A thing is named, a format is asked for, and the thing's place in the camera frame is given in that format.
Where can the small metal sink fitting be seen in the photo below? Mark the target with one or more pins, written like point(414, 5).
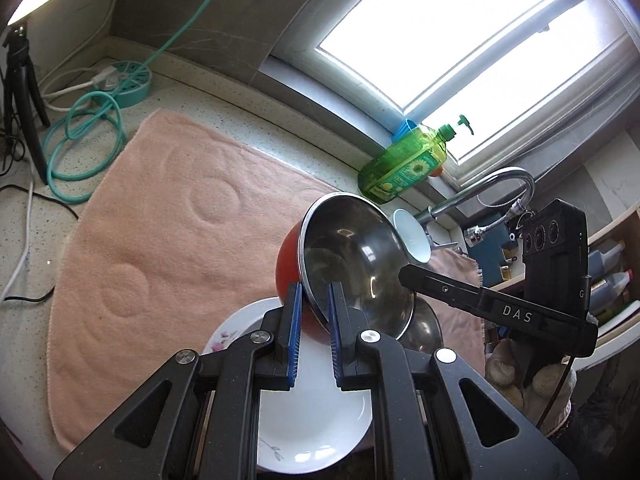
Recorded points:
point(445, 247)

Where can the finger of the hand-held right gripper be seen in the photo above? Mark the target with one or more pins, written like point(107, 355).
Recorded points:
point(500, 307)

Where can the bottles on shelf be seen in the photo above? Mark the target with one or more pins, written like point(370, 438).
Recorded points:
point(612, 287)

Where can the red steel bowl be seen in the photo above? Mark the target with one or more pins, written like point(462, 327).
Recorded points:
point(350, 250)

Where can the pink towel with circle pattern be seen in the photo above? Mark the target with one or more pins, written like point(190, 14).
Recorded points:
point(165, 240)

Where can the window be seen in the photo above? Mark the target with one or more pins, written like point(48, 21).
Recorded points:
point(450, 35)

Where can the white plate pink flower print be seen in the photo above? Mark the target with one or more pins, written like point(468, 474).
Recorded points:
point(310, 425)

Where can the blue plastic cup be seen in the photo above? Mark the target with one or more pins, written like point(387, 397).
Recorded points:
point(402, 131)

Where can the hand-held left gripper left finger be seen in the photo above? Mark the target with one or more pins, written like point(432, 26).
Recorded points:
point(295, 330)

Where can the grey plastic bottle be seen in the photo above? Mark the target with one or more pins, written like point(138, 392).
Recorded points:
point(605, 260)

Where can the green detergent bottle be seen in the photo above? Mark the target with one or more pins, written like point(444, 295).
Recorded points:
point(405, 165)

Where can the dark blue container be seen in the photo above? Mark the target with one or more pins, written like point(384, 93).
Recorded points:
point(492, 257)

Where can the pink fringed towel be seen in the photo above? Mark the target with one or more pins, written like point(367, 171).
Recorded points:
point(455, 285)

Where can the metal flexible sprayer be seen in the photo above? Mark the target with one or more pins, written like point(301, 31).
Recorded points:
point(475, 234)

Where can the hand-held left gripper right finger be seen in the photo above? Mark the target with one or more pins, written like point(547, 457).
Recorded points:
point(334, 330)

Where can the stainless steel bowl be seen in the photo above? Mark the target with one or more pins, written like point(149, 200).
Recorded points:
point(425, 327)

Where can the chrome kitchen faucet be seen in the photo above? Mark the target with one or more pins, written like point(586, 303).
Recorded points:
point(500, 175)

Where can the person's right hand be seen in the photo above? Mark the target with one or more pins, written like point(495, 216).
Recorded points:
point(505, 370)

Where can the black tripod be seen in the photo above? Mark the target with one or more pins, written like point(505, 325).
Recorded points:
point(27, 110)

